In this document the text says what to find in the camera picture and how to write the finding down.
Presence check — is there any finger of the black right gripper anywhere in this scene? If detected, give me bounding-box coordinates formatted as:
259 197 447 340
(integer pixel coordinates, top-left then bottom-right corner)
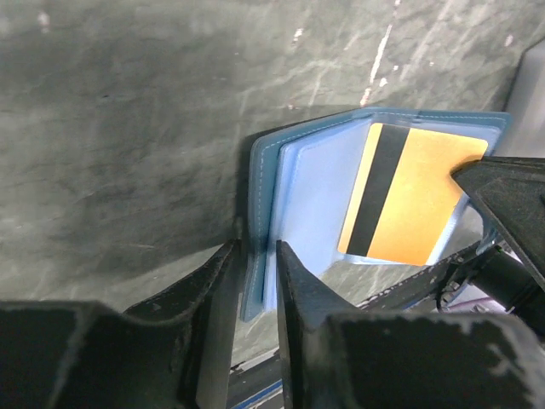
451 157 544 281

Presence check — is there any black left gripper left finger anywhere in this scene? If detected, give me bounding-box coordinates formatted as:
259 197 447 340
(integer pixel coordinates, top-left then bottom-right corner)
1 240 241 408

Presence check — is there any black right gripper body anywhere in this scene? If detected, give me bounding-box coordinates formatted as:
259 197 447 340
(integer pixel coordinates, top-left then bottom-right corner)
359 245 544 318

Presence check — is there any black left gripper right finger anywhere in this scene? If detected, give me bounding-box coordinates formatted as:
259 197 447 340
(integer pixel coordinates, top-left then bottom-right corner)
277 241 544 408

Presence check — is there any gold magnetic stripe card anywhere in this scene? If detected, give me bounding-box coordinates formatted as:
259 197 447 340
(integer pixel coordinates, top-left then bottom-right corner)
337 123 488 266

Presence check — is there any blue card holder wallet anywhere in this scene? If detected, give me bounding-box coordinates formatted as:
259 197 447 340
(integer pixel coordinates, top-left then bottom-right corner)
240 107 511 321

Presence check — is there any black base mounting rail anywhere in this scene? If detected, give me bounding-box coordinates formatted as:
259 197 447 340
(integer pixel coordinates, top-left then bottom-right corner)
226 350 283 408

